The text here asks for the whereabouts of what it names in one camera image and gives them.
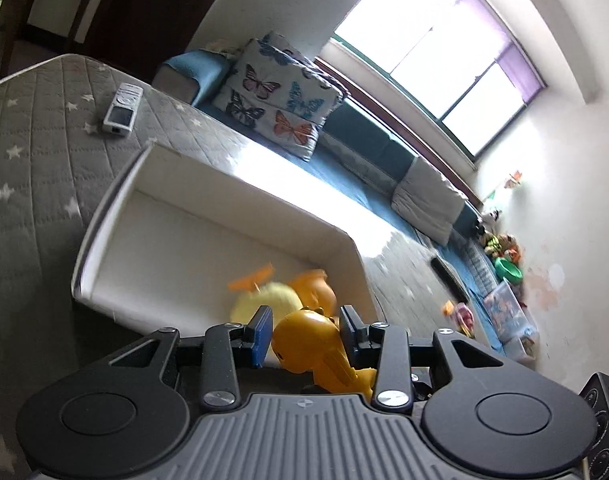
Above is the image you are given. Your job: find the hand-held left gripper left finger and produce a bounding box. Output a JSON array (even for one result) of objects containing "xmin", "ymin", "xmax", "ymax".
[{"xmin": 107, "ymin": 306, "xmax": 275, "ymax": 409}]

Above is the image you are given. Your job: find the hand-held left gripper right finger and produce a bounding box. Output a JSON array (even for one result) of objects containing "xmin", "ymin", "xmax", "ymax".
[{"xmin": 338, "ymin": 305, "xmax": 507, "ymax": 411}]

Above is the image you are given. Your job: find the orange toy duck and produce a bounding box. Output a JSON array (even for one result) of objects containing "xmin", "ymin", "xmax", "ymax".
[{"xmin": 272, "ymin": 309, "xmax": 378, "ymax": 402}]

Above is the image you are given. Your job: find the white storage box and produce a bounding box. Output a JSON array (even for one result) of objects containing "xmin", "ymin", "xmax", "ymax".
[{"xmin": 71, "ymin": 142, "xmax": 386, "ymax": 337}]

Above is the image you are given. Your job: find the orange round toy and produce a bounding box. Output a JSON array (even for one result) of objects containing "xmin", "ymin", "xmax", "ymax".
[{"xmin": 289, "ymin": 269, "xmax": 338, "ymax": 317}]

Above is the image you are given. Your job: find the black remote control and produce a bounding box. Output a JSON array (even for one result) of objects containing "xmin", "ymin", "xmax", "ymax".
[{"xmin": 431, "ymin": 256, "xmax": 467, "ymax": 303}]

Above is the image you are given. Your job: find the pink toy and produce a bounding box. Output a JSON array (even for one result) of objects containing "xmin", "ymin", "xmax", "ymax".
[{"xmin": 443, "ymin": 301, "xmax": 477, "ymax": 336}]

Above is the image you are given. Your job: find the clear plastic storage bin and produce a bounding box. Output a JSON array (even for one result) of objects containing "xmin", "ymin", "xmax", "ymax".
[{"xmin": 483, "ymin": 280, "xmax": 539, "ymax": 343}]

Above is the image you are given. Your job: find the grey folded cushion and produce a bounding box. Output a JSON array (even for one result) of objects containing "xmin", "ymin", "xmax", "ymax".
[{"xmin": 390, "ymin": 156, "xmax": 469, "ymax": 247}]

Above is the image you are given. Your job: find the green plastic bowl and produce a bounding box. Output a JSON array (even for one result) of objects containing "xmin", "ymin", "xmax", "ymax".
[{"xmin": 493, "ymin": 257, "xmax": 524, "ymax": 283}]

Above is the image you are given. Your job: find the pile of plush toys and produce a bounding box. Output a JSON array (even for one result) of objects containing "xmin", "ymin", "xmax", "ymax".
[{"xmin": 477, "ymin": 208, "xmax": 521, "ymax": 262}]

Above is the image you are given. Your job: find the blue sofa bench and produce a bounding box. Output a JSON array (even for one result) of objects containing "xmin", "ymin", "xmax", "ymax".
[{"xmin": 152, "ymin": 49, "xmax": 537, "ymax": 366}]

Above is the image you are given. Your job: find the butterfly print pillow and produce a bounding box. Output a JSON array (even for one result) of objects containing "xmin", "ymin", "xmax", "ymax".
[{"xmin": 212, "ymin": 31, "xmax": 349, "ymax": 162}]

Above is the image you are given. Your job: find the white remote control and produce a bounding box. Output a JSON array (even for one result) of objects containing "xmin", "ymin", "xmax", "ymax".
[{"xmin": 102, "ymin": 82, "xmax": 144, "ymax": 136}]

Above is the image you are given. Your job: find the grey star-print quilted bed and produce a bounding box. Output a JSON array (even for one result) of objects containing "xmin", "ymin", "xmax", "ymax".
[{"xmin": 0, "ymin": 53, "xmax": 485, "ymax": 480}]

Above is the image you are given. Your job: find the blue cushion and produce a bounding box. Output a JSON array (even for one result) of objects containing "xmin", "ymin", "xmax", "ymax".
[{"xmin": 152, "ymin": 49, "xmax": 231, "ymax": 107}]

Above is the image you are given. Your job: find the window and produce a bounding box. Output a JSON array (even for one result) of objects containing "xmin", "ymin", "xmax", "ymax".
[{"xmin": 314, "ymin": 0, "xmax": 547, "ymax": 163}]

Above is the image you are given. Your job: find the purple window blind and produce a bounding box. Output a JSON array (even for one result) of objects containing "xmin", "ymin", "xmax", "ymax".
[{"xmin": 451, "ymin": 0, "xmax": 545, "ymax": 103}]

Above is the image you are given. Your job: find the dark wooden door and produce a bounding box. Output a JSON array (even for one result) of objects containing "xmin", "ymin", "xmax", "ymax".
[{"xmin": 0, "ymin": 0, "xmax": 245, "ymax": 86}]

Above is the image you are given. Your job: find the yellow toy with orange propeller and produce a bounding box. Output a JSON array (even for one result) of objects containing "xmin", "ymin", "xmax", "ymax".
[{"xmin": 228, "ymin": 261, "xmax": 303, "ymax": 322}]

